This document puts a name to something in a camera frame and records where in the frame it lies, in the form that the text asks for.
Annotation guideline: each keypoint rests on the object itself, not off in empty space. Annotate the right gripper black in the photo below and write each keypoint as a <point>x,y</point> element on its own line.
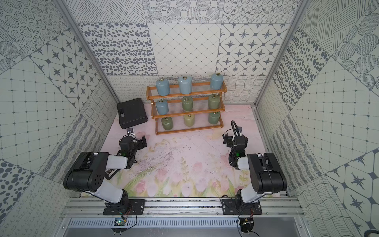
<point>228,139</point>

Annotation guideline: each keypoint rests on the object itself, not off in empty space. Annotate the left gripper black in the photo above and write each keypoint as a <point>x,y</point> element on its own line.
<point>139,142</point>

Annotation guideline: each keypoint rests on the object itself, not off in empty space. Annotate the blue canister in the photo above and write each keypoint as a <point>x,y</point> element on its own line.
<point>216,81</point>
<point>185,85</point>
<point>162,107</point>
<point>163,87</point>

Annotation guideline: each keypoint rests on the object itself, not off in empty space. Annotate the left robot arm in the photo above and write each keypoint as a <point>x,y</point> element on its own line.
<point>88,173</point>

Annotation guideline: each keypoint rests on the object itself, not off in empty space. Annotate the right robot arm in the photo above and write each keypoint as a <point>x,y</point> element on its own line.
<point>266,175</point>

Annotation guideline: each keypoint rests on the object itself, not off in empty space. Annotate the wooden three-tier shelf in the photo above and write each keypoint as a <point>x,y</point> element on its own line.
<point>200,94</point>

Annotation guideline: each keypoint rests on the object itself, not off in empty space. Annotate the green canister bottom right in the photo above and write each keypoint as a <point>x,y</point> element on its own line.
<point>213,117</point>

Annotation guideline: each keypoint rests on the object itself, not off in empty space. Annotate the green canister bottom left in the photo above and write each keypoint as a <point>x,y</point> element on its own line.
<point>167,123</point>

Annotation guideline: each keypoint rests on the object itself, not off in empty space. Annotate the black plastic case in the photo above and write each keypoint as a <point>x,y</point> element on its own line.
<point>131,113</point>

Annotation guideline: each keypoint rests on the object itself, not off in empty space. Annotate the floral pink table mat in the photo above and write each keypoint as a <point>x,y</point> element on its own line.
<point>190,164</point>

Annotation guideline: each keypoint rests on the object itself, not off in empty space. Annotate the green canister middle right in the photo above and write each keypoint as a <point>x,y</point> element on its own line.
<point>214,101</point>

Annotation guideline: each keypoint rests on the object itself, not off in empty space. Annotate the light green canister bottom centre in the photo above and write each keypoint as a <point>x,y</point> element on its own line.
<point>189,120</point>

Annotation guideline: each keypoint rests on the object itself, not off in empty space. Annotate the green canister middle centre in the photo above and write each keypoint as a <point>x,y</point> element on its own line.
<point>187,103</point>

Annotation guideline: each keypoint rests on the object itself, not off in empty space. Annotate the left controller board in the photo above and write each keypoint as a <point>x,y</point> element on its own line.
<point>119,226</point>

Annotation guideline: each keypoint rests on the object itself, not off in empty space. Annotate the controller board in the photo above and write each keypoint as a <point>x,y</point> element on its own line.
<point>119,226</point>
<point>246,224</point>

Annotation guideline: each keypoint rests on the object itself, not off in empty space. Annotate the right controller board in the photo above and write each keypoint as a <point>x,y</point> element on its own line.
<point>246,224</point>

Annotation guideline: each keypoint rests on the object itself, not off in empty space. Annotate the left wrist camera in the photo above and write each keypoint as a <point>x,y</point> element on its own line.
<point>130,130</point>

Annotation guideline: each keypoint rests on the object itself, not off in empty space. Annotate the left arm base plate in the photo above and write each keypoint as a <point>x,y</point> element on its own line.
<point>124,206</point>

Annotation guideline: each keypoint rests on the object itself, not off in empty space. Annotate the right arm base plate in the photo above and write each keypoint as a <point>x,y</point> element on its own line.
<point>241,206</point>

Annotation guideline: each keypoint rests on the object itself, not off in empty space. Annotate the aluminium mounting rail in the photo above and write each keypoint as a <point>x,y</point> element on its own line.
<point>186,207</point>

